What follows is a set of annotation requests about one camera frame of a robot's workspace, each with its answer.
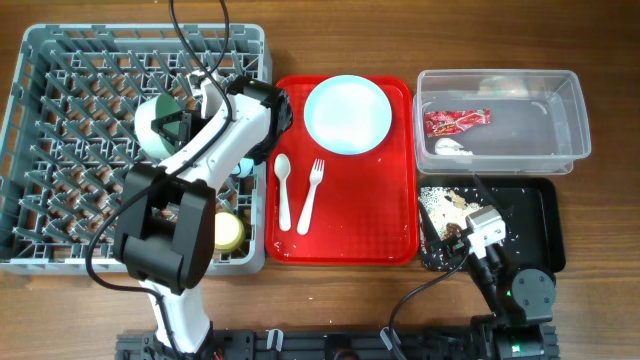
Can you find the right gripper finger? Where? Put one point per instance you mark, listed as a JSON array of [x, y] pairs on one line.
[[428, 229], [487, 194]]

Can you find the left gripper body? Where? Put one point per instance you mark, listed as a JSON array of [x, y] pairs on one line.
[[195, 121]]

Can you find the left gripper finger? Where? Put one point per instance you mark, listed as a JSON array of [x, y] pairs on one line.
[[160, 122], [174, 140]]

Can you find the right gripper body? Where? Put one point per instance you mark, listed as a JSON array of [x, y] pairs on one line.
[[453, 246]]

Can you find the mint green bowl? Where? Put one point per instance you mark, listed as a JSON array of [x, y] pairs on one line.
[[150, 141]]

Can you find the food scraps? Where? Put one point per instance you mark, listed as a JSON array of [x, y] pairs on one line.
[[446, 209]]

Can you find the light blue bowl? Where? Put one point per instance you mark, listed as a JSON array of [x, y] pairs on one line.
[[243, 169]]

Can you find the white tissue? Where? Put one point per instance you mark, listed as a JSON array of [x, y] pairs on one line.
[[450, 147]]

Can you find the white plastic spoon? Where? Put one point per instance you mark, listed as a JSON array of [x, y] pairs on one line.
[[282, 170]]

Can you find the yellow plastic cup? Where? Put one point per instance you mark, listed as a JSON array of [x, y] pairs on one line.
[[229, 232]]

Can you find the red snack wrapper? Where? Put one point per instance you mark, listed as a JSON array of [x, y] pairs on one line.
[[441, 123]]

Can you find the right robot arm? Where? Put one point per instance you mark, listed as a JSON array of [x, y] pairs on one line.
[[518, 296]]

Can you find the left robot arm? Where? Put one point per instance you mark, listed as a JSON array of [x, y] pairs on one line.
[[165, 227]]

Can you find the grey dishwasher rack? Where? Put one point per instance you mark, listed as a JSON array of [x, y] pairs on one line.
[[68, 139]]

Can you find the black plastic tray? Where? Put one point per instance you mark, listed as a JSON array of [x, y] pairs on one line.
[[534, 234]]

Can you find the red plastic tray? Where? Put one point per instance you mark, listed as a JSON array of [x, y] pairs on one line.
[[366, 209]]

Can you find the clear plastic bin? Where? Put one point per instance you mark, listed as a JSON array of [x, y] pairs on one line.
[[539, 123]]

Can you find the white plastic fork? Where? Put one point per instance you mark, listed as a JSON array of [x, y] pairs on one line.
[[315, 178]]

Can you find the light blue plate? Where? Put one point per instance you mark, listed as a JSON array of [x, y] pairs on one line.
[[347, 115]]

